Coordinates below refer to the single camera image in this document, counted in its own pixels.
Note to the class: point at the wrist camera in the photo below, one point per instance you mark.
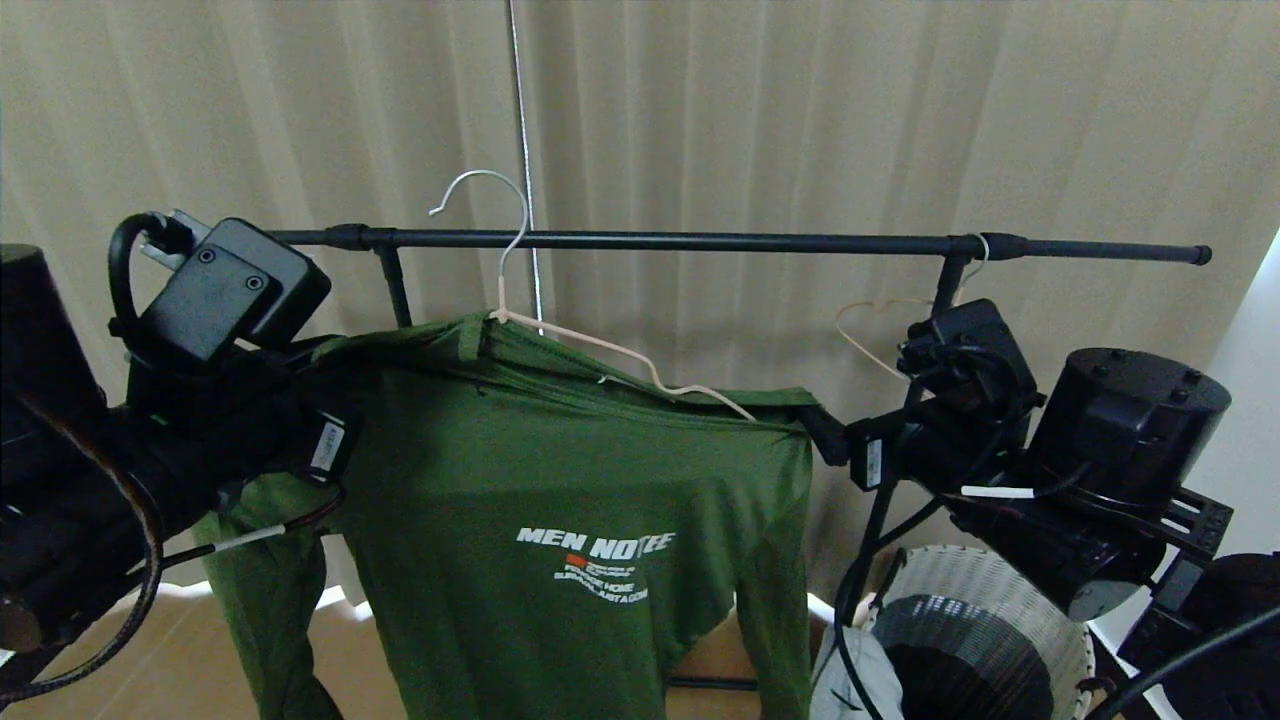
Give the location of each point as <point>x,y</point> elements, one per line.
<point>965,350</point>
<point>230,290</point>

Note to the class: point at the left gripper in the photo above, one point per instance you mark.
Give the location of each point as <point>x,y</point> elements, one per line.
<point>220,460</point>

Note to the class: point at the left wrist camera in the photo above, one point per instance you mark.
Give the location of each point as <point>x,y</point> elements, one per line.
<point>230,290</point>

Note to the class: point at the green long-sleeved shirt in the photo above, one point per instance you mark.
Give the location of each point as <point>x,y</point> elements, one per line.
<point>560,470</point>

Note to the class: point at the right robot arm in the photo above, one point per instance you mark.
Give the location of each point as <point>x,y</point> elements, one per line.
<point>1130,430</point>

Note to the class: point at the white laundry basket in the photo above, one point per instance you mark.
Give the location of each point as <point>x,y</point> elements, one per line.
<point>980,570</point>

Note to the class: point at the black clothes rack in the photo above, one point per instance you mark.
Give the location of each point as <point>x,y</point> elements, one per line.
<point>700,241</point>

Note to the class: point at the pale grey shorts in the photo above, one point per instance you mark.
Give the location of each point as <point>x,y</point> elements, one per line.
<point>860,690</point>

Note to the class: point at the beige curtain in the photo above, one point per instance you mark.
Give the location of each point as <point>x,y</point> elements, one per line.
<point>750,100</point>

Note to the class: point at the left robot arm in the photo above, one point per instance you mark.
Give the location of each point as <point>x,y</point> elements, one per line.
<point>50,400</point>

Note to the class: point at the pink clothes hanger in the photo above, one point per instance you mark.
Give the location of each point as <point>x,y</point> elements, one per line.
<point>560,333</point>
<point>860,347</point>

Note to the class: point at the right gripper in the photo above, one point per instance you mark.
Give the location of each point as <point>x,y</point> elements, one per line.
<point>940,455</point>

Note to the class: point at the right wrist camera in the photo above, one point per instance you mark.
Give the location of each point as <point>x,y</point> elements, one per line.
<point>965,350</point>

